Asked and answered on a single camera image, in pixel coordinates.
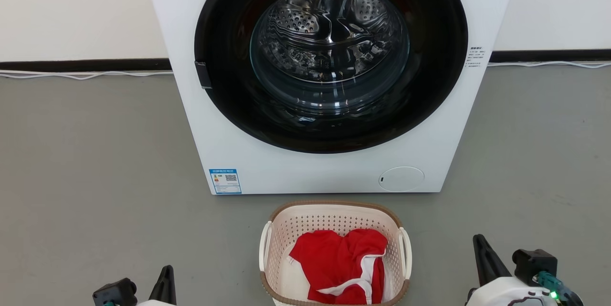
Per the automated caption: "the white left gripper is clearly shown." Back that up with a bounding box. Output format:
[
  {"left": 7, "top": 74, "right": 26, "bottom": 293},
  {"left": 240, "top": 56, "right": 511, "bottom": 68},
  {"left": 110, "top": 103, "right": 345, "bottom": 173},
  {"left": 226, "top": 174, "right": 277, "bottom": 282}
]
[{"left": 135, "top": 265, "right": 177, "bottom": 306}]

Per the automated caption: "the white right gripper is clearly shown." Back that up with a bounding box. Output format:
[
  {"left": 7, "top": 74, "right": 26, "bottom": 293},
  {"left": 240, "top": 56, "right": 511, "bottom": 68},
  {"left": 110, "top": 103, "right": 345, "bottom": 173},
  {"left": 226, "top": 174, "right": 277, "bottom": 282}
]
[{"left": 464, "top": 234, "right": 560, "bottom": 306}]

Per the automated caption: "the white perforated laundry basket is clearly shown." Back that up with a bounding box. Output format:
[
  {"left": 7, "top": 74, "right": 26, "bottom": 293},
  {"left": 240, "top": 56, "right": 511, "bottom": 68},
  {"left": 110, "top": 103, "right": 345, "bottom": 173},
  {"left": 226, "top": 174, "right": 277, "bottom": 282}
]
[{"left": 259, "top": 200, "right": 412, "bottom": 306}]

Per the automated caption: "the round white filter cover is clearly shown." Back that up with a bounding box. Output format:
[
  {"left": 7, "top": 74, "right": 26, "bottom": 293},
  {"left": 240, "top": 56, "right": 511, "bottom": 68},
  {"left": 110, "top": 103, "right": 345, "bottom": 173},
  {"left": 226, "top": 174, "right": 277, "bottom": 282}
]
[{"left": 379, "top": 167, "right": 425, "bottom": 192}]

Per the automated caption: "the blue energy label sticker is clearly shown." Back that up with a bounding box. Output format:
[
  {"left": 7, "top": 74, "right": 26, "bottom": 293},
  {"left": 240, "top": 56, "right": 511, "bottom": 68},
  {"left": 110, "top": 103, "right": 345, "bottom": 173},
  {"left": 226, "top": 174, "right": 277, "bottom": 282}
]
[{"left": 209, "top": 169, "right": 242, "bottom": 195}]

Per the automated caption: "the white front-load washing machine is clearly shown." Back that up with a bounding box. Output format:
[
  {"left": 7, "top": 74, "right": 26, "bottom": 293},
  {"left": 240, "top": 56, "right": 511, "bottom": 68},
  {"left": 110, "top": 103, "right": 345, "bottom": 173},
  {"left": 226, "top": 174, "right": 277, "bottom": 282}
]
[{"left": 142, "top": 0, "right": 522, "bottom": 195}]

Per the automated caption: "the red garment with white trim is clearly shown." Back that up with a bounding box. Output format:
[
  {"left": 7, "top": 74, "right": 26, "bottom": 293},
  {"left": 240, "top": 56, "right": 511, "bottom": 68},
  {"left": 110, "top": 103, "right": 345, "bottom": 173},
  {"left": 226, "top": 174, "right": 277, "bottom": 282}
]
[{"left": 289, "top": 229, "right": 388, "bottom": 305}]

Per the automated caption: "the black round glass door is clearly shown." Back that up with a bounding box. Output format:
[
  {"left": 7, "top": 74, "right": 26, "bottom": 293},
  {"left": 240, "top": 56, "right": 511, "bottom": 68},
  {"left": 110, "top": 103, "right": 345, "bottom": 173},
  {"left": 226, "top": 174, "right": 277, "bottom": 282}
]
[{"left": 194, "top": 0, "right": 469, "bottom": 154}]

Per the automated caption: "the small printed text sticker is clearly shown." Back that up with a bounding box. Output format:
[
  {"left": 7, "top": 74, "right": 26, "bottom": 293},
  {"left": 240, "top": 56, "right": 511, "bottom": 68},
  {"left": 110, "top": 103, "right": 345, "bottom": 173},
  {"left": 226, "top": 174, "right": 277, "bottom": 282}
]
[{"left": 465, "top": 47, "right": 487, "bottom": 69}]

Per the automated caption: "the thin white floor cable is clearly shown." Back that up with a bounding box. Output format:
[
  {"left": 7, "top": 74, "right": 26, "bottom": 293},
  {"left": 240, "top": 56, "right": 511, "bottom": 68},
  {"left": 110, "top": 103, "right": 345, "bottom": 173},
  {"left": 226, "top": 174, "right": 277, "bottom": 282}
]
[
  {"left": 487, "top": 61, "right": 611, "bottom": 69},
  {"left": 0, "top": 70, "right": 173, "bottom": 80}
]

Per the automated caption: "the black door handle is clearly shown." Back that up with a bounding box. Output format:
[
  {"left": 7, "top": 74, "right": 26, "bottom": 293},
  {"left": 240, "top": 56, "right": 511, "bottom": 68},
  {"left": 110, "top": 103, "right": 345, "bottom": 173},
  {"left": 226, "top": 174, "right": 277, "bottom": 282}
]
[{"left": 194, "top": 61, "right": 212, "bottom": 90}]

